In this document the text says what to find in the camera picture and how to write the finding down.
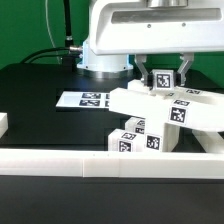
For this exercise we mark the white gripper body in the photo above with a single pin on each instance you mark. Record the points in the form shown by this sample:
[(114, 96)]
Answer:
[(151, 27)]

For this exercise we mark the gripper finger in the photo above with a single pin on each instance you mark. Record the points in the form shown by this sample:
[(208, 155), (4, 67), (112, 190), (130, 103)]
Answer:
[(146, 78), (187, 61)]

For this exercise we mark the white tagged cube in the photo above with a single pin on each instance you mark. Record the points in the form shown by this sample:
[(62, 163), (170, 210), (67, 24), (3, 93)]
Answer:
[(163, 79)]

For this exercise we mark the white chair back frame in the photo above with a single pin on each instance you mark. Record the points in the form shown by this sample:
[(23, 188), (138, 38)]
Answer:
[(184, 107)]

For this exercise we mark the white chair seat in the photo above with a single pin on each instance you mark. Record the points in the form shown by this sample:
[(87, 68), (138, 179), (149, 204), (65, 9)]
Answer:
[(160, 136)]

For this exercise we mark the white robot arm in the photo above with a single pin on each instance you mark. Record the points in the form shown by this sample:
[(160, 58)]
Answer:
[(100, 56)]

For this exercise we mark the white marker sheet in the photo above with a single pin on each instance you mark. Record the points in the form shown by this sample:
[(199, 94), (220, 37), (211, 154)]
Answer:
[(94, 100)]

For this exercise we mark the white U-shaped fence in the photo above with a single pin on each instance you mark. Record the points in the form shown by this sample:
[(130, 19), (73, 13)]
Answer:
[(41, 162)]

